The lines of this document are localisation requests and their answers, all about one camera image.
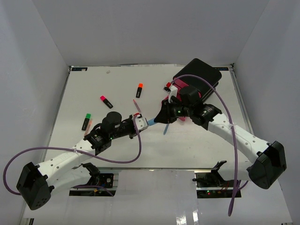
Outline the green cap black highlighter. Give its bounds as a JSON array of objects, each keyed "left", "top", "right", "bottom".
[{"left": 82, "top": 113, "right": 91, "bottom": 131}]

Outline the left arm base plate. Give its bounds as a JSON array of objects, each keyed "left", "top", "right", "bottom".
[{"left": 71, "top": 173, "right": 114, "bottom": 188}]

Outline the black pink drawer organizer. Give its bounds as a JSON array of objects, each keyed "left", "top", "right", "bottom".
[{"left": 164, "top": 58, "right": 222, "bottom": 122}]

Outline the right dark table label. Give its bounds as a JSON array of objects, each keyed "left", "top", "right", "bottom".
[{"left": 214, "top": 67, "right": 229, "bottom": 71}]

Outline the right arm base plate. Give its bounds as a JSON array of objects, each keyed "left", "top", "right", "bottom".
[{"left": 192, "top": 172, "right": 233, "bottom": 188}]

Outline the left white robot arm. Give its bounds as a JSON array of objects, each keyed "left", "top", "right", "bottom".
[{"left": 16, "top": 112, "right": 148, "bottom": 210}]

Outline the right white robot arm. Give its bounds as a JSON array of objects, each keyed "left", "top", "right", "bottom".
[{"left": 154, "top": 83, "right": 286, "bottom": 189}]

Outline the blue slim highlighter pen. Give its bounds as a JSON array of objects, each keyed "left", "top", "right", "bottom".
[{"left": 163, "top": 124, "right": 169, "bottom": 135}]

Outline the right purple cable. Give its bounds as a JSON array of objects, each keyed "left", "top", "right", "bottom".
[{"left": 170, "top": 74, "right": 242, "bottom": 217}]

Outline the orange cap black highlighter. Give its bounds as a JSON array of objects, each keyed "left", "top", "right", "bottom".
[{"left": 135, "top": 83, "right": 143, "bottom": 98}]

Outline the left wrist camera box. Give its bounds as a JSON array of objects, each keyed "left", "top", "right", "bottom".
[{"left": 133, "top": 113, "right": 149, "bottom": 131}]

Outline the uncapped purple red-tip pen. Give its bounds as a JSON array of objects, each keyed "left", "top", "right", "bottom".
[{"left": 133, "top": 99, "right": 141, "bottom": 114}]

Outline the dark blue table label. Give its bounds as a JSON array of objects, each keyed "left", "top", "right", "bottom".
[{"left": 71, "top": 67, "right": 88, "bottom": 71}]

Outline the pink cap black highlighter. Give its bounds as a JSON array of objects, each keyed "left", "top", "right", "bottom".
[{"left": 100, "top": 96, "right": 113, "bottom": 109}]

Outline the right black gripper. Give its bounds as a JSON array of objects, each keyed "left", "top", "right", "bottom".
[{"left": 154, "top": 98, "right": 192, "bottom": 125}]

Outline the orange slim highlighter pen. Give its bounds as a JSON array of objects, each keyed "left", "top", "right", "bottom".
[{"left": 84, "top": 119, "right": 93, "bottom": 136}]

